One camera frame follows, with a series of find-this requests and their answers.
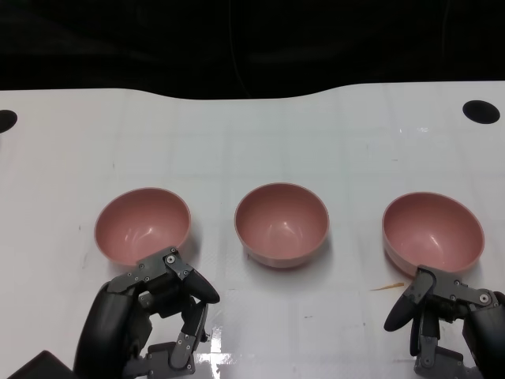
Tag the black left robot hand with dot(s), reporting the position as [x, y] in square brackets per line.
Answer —
[114, 316]

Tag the black round table grommet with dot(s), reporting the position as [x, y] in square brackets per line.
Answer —
[481, 112]
[6, 120]

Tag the small orange-tan debris strip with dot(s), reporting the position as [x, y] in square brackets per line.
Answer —
[390, 286]

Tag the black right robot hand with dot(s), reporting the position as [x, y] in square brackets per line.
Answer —
[485, 327]

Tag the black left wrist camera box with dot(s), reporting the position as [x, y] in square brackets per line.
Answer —
[27, 367]

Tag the pink plastic bowl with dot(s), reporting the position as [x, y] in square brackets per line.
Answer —
[142, 221]
[430, 229]
[282, 221]

